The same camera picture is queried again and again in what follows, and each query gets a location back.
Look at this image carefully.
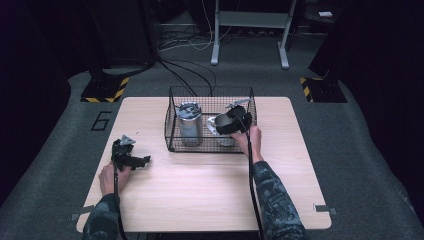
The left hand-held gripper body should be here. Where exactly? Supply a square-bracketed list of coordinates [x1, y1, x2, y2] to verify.
[110, 134, 138, 172]

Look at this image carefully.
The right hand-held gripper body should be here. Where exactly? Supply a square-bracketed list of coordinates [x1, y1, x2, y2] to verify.
[225, 98, 253, 136]

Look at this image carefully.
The silver mug with white handle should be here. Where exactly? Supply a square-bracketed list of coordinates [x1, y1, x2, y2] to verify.
[206, 114, 238, 148]

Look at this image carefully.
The silver tumbler with lid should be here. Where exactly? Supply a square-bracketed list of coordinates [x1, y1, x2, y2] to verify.
[175, 101, 204, 147]

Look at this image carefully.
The black wire basket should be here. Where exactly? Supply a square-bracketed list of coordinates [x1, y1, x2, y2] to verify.
[164, 85, 258, 154]

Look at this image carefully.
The person's right hand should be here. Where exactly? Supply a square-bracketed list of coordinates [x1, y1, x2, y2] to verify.
[229, 124, 264, 164]

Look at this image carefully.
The person's left hand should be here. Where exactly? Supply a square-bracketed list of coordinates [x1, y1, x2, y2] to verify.
[98, 161, 133, 197]

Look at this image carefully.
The black striped stand base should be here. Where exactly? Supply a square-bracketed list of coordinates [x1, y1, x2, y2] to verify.
[298, 76, 348, 104]
[80, 75, 130, 104]

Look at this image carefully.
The grey tape strip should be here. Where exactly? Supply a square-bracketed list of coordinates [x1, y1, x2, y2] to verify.
[312, 203, 338, 216]
[69, 205, 95, 222]

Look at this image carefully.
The white metal stand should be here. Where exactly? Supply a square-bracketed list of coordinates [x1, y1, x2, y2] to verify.
[210, 0, 298, 70]

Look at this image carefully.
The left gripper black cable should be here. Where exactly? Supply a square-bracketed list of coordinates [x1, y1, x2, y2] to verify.
[112, 164, 129, 240]

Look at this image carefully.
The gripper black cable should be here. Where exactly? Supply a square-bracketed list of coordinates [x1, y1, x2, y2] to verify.
[233, 111, 266, 240]
[112, 164, 129, 240]

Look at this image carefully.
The black floor cable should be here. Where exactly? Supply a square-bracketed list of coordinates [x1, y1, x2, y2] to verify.
[157, 58, 198, 98]
[163, 59, 218, 98]

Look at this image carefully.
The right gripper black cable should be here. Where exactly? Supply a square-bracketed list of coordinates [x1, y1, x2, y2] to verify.
[233, 111, 266, 240]

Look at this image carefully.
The white floor cable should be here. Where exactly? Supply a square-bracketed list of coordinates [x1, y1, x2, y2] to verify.
[159, 0, 234, 53]

